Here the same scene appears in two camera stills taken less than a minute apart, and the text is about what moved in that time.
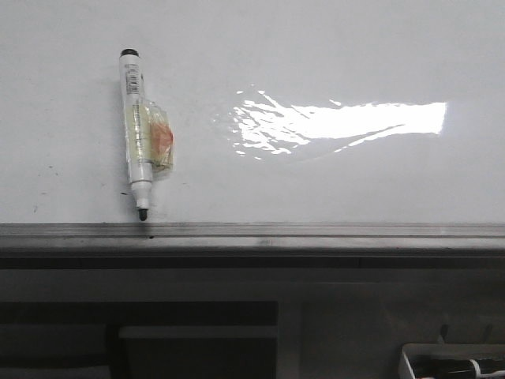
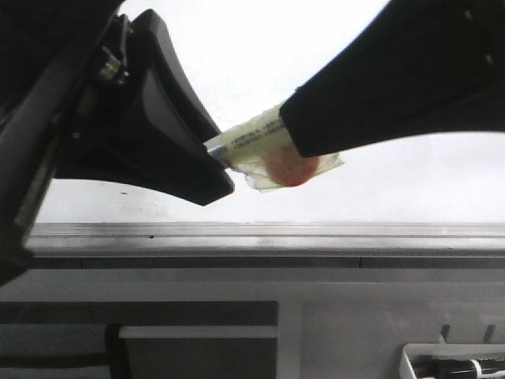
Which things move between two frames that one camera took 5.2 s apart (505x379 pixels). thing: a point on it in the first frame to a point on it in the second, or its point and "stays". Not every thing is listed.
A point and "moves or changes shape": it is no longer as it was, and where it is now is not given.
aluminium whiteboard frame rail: [256, 245] stays
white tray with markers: [452, 361] stays
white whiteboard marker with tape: [148, 135] moves or changes shape
